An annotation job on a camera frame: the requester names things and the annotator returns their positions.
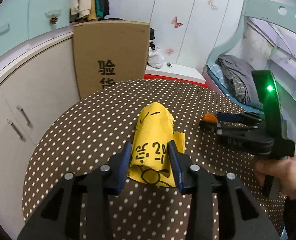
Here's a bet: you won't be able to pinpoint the orange bottle cap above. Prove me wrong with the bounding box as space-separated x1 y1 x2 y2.
203 113 218 124

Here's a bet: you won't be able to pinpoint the hanging jackets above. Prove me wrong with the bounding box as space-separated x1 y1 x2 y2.
70 0 109 22

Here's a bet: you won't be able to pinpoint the large cardboard box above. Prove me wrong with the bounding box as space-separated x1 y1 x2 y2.
73 20 151 98

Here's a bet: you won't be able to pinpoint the black clothes behind box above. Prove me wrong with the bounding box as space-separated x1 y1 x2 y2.
149 28 155 50

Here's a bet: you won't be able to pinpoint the grey folded duvet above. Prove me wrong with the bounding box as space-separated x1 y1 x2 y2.
217 55 263 110

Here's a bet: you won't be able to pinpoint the teal quilted bed mattress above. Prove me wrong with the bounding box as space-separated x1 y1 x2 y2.
205 63 266 116

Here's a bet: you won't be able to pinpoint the white plastic bag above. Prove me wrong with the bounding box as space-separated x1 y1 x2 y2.
147 47 165 69

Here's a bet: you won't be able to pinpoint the teal drawer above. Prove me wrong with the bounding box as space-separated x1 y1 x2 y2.
0 0 29 56
28 0 72 39

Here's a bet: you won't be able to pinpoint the teal bunk bed frame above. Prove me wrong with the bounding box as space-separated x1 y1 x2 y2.
203 0 296 142

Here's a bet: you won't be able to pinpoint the yellow paper bag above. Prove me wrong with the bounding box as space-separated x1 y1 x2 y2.
128 102 185 187

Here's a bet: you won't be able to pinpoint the pink butterfly wall sticker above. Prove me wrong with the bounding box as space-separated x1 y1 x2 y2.
171 16 183 28

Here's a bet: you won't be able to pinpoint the red storage bench white top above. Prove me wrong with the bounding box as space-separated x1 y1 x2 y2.
144 62 209 88

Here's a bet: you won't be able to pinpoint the person's right hand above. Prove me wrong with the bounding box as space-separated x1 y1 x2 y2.
252 147 296 200

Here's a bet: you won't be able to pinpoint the right teal drawer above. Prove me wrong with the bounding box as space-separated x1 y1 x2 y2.
28 0 72 39

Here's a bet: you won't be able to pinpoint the left teal drawer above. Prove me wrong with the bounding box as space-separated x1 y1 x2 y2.
0 0 29 56

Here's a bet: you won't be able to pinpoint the brown polka-dot round table cover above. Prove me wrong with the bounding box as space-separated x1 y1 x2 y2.
22 79 285 239

